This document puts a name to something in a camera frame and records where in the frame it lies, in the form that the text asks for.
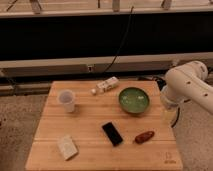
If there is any brown oblong object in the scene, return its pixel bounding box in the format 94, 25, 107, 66
135, 131, 155, 144

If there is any white plastic bottle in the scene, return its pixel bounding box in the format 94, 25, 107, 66
91, 77, 119, 95

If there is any wooden board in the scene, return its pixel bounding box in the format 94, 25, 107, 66
26, 81, 183, 171

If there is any black hanging cable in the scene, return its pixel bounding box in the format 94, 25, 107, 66
102, 5, 135, 74

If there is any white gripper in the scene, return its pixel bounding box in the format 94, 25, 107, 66
162, 101, 178, 126

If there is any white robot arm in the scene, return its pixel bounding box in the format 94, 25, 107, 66
160, 61, 213, 126

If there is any green bowl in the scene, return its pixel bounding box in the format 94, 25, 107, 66
118, 87, 150, 115

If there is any white sponge block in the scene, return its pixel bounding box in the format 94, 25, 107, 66
57, 135, 78, 160

